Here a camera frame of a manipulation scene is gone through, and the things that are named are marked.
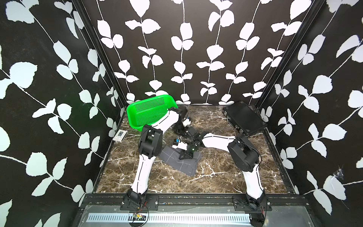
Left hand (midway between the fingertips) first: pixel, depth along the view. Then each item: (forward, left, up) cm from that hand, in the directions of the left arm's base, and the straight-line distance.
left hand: (184, 133), depth 97 cm
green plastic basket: (+25, +30, -4) cm, 39 cm away
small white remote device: (+2, +46, -3) cm, 46 cm away
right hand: (-14, +4, -3) cm, 15 cm away
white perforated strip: (-48, +9, -5) cm, 49 cm away
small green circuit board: (-47, +25, -5) cm, 53 cm away
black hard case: (+19, -52, -7) cm, 56 cm away
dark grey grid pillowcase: (-17, +9, 0) cm, 19 cm away
